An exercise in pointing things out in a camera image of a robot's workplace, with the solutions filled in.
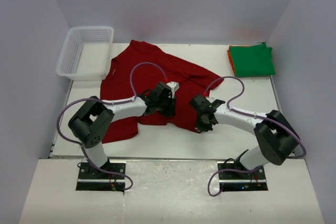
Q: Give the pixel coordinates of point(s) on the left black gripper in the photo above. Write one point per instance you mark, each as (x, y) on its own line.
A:
(170, 110)

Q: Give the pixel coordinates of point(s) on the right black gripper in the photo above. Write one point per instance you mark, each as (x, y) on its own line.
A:
(201, 128)

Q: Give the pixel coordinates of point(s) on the red t shirt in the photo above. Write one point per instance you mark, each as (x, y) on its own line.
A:
(142, 66)

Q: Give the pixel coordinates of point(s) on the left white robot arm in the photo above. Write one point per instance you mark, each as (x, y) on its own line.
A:
(91, 122)

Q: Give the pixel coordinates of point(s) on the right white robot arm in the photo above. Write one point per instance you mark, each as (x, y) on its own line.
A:
(275, 137)

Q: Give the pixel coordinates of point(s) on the orange folded t shirt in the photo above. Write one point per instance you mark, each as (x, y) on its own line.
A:
(230, 59)

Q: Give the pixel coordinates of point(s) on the green folded t shirt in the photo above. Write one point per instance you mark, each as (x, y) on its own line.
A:
(253, 61)

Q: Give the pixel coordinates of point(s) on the white plastic basket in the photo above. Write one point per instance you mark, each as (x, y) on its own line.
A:
(86, 53)

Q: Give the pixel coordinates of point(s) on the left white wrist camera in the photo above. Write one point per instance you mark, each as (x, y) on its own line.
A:
(174, 86)

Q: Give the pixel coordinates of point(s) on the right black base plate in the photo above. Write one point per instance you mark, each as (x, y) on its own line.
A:
(232, 181)

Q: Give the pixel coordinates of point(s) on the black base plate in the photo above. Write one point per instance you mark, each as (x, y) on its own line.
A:
(90, 179)
(232, 181)

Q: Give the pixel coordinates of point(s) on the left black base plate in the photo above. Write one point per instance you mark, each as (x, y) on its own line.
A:
(90, 179)

